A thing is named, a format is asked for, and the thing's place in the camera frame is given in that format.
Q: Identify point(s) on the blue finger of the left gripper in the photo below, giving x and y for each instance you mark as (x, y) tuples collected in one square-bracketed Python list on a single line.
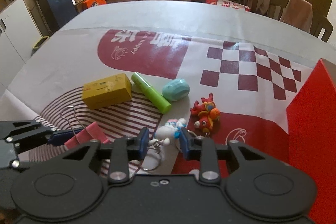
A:
[(62, 136)]

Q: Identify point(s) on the pink binder clip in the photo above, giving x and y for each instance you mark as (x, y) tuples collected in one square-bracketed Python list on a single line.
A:
[(92, 132)]

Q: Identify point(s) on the white storage cabinet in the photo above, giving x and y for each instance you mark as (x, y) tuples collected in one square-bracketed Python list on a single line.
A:
[(19, 33)]

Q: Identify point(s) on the chair with pink towel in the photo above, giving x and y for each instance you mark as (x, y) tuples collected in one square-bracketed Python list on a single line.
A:
[(300, 14)]

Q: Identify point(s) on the red dragon keychain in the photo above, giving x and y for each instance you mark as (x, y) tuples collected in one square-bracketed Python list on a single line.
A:
[(206, 113)]

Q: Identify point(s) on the red printed rice bag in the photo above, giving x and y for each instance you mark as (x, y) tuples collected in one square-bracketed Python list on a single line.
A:
[(228, 4)]

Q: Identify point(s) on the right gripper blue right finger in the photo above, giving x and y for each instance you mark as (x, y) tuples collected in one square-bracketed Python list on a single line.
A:
[(204, 151)]

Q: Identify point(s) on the white bunny keychain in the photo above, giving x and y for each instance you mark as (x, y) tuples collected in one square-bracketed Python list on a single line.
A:
[(165, 135)]

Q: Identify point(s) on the black yellow trash bin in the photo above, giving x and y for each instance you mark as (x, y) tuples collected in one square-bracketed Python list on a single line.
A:
[(39, 43)]

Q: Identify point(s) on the red white patterned table mat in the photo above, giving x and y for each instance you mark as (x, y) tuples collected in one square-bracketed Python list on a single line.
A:
[(252, 88)]

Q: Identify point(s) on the green lip balm tube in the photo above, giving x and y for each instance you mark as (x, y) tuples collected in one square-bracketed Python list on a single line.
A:
[(151, 93)]

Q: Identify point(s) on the teal egg-shaped toy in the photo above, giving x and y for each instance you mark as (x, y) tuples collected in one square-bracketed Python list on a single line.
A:
[(175, 90)]

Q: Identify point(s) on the yellow small box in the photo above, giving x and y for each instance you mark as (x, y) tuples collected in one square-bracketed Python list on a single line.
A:
[(106, 92)]

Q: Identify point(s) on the orange gift box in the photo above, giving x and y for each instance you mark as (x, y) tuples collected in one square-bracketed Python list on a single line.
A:
[(92, 3)]

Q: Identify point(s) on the red cardboard box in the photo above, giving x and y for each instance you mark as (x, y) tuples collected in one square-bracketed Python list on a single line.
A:
[(311, 128)]

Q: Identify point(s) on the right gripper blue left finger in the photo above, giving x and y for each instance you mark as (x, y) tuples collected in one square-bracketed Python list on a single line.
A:
[(125, 150)]

